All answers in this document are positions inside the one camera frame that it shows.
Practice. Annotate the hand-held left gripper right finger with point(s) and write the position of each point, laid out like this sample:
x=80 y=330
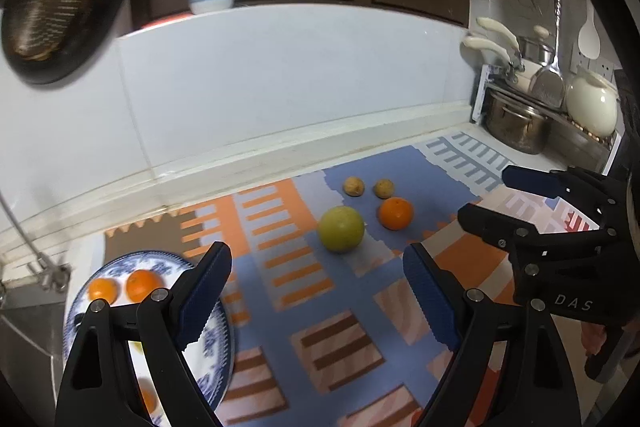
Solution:
x=432 y=302

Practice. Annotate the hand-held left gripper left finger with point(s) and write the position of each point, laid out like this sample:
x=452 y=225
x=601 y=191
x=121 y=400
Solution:
x=205 y=297

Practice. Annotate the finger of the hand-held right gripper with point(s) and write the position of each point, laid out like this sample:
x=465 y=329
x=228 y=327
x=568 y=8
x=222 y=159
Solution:
x=492 y=222
x=530 y=181

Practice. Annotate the blue rimmed white plate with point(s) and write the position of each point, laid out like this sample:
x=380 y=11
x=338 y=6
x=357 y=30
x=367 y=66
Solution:
x=212 y=357

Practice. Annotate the orange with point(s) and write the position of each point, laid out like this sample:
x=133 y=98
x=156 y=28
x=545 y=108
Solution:
x=395 y=213
x=148 y=399
x=103 y=289
x=142 y=284

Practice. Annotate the person's right hand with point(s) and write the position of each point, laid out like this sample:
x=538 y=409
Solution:
x=595 y=339

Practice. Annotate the large steel pot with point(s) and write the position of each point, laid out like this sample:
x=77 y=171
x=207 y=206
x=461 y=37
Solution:
x=517 y=124

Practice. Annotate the steel spatula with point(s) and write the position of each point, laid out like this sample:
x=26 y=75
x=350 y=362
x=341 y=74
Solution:
x=547 y=87

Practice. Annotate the white ceramic teapot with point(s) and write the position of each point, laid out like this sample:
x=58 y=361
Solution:
x=592 y=107

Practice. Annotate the white metal dish rack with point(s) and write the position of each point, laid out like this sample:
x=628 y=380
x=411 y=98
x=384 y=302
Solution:
x=480 y=97

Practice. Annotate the colourful patterned table mat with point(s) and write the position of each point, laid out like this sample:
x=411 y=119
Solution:
x=310 y=297

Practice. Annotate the small brown fruit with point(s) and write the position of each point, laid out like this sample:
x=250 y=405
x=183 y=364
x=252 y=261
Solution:
x=383 y=188
x=353 y=186

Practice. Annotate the white power outlet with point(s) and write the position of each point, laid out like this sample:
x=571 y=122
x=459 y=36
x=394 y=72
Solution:
x=602 y=66

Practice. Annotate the white rice spoon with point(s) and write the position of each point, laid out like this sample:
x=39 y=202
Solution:
x=589 y=39

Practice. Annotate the thin curved steel faucet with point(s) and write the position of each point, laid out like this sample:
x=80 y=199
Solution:
x=50 y=277

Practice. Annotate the stainless steel sink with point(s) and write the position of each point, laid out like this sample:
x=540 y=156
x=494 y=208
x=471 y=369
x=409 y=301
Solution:
x=30 y=337

